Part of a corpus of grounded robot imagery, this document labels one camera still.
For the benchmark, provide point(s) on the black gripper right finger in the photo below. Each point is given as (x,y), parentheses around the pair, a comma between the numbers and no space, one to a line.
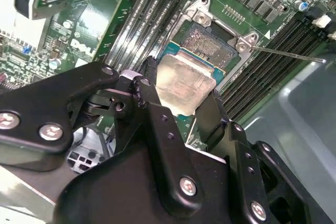
(240,150)

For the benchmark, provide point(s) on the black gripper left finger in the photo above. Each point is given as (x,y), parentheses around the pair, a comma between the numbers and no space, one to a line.
(168,155)

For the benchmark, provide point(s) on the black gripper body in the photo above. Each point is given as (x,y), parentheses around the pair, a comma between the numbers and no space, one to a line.
(118,195)

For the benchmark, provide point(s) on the silver CPU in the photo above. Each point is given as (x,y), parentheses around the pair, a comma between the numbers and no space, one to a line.
(183,85)

